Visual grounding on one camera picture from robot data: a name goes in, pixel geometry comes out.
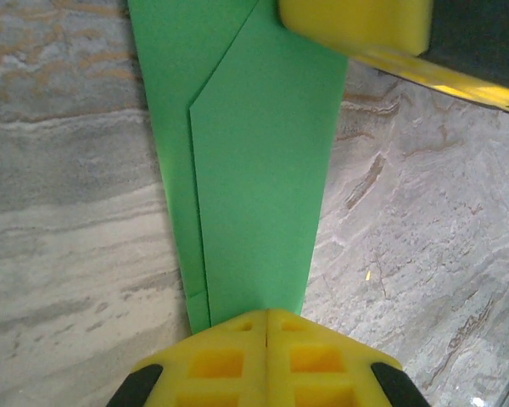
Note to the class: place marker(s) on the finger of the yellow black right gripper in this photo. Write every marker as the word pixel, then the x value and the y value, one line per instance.
pixel 356 21
pixel 449 80

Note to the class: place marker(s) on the green paper sheet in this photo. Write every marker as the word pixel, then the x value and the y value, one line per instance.
pixel 258 169

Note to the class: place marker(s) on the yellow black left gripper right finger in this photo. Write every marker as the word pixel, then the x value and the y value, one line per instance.
pixel 322 373

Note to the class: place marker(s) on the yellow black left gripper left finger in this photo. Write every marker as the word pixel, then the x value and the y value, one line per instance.
pixel 220 373

